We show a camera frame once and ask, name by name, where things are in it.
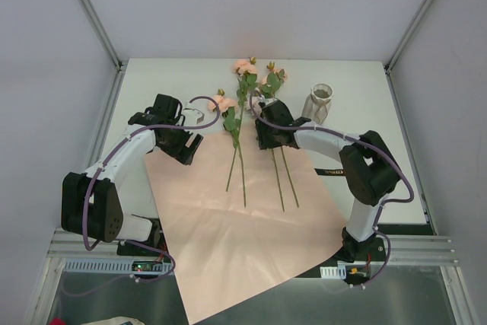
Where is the pink flower stem pale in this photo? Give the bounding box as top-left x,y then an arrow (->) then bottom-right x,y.
259,76 -> 285,212

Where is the black ribbon gold lettering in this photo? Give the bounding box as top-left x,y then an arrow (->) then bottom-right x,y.
315,168 -> 345,177

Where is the pink wrapping paper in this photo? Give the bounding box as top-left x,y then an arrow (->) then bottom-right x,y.
145,125 -> 345,324

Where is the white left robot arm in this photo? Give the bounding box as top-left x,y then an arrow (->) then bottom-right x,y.
61,94 -> 204,256

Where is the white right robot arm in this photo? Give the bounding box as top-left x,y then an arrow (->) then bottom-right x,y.
255,99 -> 400,263

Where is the white ribbed vase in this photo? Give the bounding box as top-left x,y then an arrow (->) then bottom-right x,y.
301,84 -> 333,125

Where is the beige cloth bottom edge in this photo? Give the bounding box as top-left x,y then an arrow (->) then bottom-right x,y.
83,317 -> 144,325

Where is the red object bottom edge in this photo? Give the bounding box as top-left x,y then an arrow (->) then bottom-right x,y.
48,317 -> 66,325

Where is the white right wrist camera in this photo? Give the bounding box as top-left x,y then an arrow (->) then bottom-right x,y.
256,97 -> 276,108

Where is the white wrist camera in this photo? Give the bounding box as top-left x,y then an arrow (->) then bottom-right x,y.
181,102 -> 205,126
256,97 -> 276,108

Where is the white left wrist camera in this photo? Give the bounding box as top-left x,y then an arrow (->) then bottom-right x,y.
181,102 -> 205,126

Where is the right aluminium frame post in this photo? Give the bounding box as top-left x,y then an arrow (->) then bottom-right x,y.
384,0 -> 461,71

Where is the aluminium frame post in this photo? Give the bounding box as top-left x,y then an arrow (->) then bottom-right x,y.
56,0 -> 126,71
384,0 -> 461,71

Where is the left white cable duct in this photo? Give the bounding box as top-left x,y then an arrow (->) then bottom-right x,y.
64,259 -> 172,276

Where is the white cable duct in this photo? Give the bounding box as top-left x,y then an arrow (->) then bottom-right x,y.
64,259 -> 172,276
320,266 -> 346,280

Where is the left aluminium frame post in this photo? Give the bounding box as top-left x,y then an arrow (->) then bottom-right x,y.
56,0 -> 126,71

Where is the right white cable duct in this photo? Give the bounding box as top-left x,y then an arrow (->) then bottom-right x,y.
320,266 -> 346,280

